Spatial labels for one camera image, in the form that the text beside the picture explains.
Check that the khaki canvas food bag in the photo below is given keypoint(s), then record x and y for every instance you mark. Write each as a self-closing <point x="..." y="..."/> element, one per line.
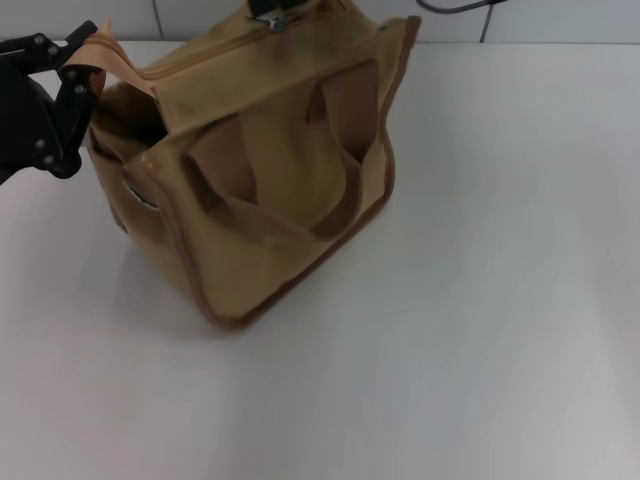
<point x="280" y="200"/>

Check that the silver metal zipper pull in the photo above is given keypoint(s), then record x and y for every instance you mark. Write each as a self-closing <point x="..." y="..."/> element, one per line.
<point x="270" y="22"/>

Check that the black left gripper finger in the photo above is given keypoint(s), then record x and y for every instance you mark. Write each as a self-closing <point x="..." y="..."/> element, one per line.
<point x="30" y="52"/>
<point x="75" y="110"/>

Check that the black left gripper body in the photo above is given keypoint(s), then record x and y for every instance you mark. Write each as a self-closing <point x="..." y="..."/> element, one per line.
<point x="20" y="120"/>

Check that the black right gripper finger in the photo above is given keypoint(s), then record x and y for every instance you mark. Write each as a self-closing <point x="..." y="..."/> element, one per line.
<point x="272" y="5"/>

